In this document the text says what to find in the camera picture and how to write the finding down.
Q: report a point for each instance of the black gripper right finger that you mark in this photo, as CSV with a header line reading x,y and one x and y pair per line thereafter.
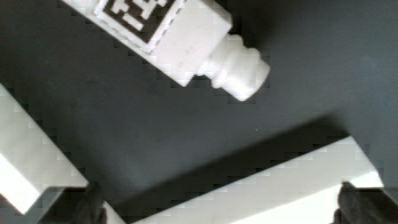
x,y
367,206

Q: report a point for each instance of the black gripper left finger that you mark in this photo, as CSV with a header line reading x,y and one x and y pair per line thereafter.
x,y
75,206

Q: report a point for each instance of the white table leg with tag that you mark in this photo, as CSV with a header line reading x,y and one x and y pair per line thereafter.
x,y
175,31

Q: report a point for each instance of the white L-shaped corner fence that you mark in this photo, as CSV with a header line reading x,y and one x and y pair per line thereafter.
x,y
285,195

